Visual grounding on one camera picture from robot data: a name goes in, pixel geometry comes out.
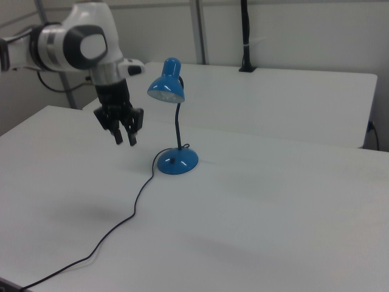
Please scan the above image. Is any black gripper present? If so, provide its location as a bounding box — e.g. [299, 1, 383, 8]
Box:
[93, 78, 145, 147]

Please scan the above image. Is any blue gooseneck desk lamp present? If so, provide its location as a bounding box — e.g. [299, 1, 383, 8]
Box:
[146, 57, 199, 176]

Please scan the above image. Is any black lamp power cord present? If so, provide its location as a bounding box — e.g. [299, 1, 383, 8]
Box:
[18, 143, 191, 291]

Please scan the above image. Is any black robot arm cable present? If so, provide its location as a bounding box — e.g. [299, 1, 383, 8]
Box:
[36, 69, 92, 93]

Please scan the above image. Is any grey partition frame post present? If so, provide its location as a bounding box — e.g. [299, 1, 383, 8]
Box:
[190, 0, 208, 66]

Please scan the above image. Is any black camera stand pole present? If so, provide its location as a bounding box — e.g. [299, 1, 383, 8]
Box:
[238, 0, 257, 73]

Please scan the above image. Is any black wall cable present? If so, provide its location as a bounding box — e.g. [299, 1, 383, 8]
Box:
[368, 120, 381, 151]

